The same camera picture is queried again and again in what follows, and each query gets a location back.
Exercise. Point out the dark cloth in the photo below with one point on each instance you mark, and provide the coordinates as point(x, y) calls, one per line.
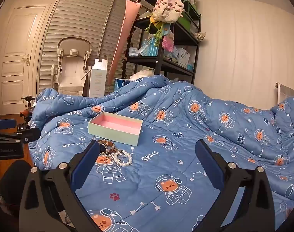
point(14, 186)

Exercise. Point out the white fluffy plush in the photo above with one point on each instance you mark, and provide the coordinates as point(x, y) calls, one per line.
point(143, 73)

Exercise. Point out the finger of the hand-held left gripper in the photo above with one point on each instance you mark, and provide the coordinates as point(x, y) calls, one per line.
point(4, 123)
point(28, 135)

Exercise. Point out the black and orange tricycle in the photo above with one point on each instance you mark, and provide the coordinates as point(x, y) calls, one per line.
point(27, 116)

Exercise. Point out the cream crochet bag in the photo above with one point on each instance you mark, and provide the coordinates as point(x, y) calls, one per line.
point(166, 7)

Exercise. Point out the mint box with pink lining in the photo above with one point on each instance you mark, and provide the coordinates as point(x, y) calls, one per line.
point(113, 133)

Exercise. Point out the small pink crochet pouch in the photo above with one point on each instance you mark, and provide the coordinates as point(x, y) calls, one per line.
point(168, 43)

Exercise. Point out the white plastic basket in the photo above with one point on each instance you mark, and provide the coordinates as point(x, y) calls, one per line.
point(183, 56)

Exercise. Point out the white baby high chair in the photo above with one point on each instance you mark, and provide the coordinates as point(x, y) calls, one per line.
point(72, 72)

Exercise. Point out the cream panelled door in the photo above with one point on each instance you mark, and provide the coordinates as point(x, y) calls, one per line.
point(18, 41)

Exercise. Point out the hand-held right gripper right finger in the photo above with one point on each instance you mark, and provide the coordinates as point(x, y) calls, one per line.
point(209, 166)

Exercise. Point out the tall white carton box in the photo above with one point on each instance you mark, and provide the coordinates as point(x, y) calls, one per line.
point(98, 79)

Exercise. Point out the green crochet toy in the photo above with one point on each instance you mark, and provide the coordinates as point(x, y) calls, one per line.
point(158, 27)

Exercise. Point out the blue tissue pack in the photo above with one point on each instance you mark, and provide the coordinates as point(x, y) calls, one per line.
point(121, 84)

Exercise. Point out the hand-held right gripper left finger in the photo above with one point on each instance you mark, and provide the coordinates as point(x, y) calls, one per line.
point(85, 165)

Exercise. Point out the black metal shelf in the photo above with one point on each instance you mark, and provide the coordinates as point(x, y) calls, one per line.
point(159, 62)

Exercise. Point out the green storage box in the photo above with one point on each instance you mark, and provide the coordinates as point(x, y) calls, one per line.
point(193, 17)

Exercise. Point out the blue astronaut bear blanket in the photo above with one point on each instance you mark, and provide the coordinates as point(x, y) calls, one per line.
point(161, 174)

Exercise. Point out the louvered closet doors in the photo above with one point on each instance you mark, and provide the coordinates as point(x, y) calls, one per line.
point(89, 17)

